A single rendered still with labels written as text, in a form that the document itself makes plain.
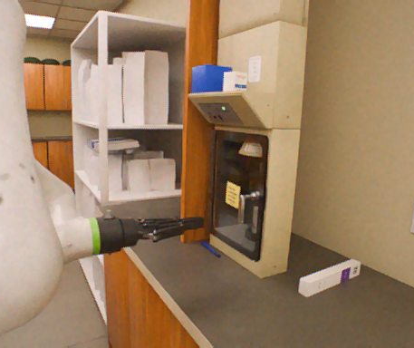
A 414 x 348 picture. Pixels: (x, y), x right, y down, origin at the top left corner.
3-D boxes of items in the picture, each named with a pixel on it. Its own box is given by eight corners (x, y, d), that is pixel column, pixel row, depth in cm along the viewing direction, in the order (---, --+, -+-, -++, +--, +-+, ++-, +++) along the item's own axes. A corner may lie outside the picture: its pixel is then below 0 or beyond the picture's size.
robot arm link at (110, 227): (92, 249, 84) (101, 264, 76) (91, 206, 81) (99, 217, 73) (116, 246, 87) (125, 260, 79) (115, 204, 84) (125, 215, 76)
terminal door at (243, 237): (210, 232, 128) (215, 129, 120) (259, 264, 102) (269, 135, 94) (208, 232, 127) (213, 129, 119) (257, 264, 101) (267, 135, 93)
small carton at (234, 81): (235, 93, 102) (235, 73, 100) (246, 93, 98) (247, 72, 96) (223, 92, 99) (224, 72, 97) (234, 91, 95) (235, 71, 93)
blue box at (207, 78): (216, 95, 117) (216, 70, 115) (231, 94, 108) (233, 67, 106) (190, 93, 112) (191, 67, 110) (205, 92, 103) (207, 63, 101)
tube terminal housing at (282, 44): (258, 234, 142) (271, 49, 127) (315, 263, 114) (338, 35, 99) (209, 243, 130) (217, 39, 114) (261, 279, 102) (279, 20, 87)
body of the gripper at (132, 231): (123, 224, 77) (159, 219, 82) (114, 214, 84) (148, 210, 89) (124, 253, 79) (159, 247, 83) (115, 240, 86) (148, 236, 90)
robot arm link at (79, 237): (37, 277, 72) (34, 249, 65) (33, 235, 79) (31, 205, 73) (99, 267, 79) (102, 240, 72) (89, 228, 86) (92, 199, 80)
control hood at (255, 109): (214, 123, 120) (215, 95, 118) (273, 129, 93) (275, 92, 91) (186, 122, 115) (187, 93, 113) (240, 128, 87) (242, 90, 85)
